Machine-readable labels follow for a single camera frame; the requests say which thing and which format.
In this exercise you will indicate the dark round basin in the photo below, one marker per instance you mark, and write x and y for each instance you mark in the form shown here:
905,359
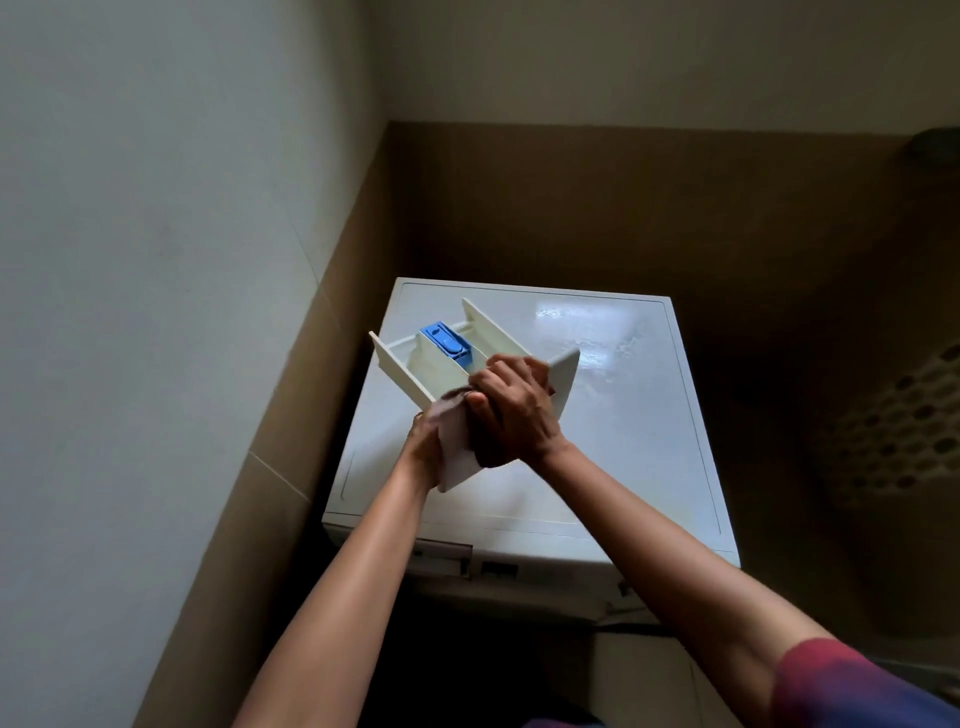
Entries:
922,671

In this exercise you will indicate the dark red shirt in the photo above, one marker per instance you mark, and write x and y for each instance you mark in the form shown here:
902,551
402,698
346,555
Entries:
847,690

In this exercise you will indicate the person's left forearm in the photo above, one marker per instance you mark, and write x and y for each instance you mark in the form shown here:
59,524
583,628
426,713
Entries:
337,615

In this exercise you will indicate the person's right forearm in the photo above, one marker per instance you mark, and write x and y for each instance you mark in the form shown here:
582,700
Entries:
675,577

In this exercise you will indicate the red checkered cloth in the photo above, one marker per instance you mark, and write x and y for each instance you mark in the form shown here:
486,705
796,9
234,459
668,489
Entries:
491,450

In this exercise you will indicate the person's right hand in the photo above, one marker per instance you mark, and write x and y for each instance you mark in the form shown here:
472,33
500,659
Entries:
517,412

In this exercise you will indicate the white washing machine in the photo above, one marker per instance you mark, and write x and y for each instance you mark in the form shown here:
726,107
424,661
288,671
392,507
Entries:
637,450

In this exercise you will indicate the perforated plastic basket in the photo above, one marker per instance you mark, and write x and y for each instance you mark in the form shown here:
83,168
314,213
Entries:
896,427

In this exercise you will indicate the person's left hand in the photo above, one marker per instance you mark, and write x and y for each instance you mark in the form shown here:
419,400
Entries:
421,450

